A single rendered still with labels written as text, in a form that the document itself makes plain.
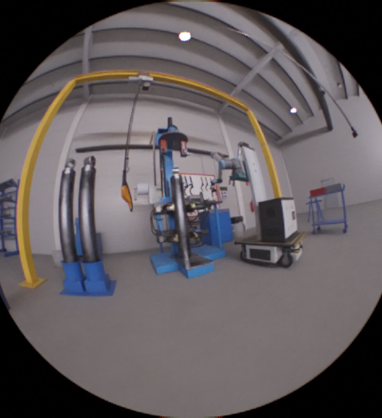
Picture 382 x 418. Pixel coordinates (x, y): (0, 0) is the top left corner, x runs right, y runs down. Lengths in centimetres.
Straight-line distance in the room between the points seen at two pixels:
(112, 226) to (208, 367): 380
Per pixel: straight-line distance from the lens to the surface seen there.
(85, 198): 159
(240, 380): 76
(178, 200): 198
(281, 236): 160
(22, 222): 231
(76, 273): 174
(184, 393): 75
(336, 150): 1195
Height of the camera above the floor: 72
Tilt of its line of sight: 5 degrees up
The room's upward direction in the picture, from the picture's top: 7 degrees counter-clockwise
